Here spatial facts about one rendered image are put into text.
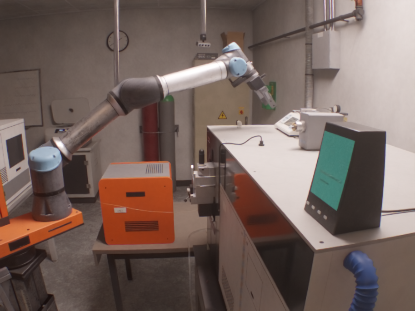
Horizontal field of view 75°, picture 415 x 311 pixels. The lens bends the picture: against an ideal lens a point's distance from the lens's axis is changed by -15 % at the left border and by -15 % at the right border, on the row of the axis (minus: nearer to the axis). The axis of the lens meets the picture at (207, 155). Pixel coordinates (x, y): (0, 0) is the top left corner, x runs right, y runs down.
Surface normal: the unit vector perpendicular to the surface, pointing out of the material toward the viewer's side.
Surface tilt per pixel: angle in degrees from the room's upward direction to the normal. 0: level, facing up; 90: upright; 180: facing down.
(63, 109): 105
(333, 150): 80
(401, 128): 90
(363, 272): 76
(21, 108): 90
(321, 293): 90
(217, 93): 90
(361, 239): 0
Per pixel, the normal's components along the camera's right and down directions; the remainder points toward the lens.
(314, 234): 0.00, -0.97
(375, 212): 0.17, 0.21
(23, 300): -0.04, 0.24
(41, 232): 0.84, 0.13
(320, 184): -0.97, -0.12
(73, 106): 0.13, 0.48
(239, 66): 0.42, 0.22
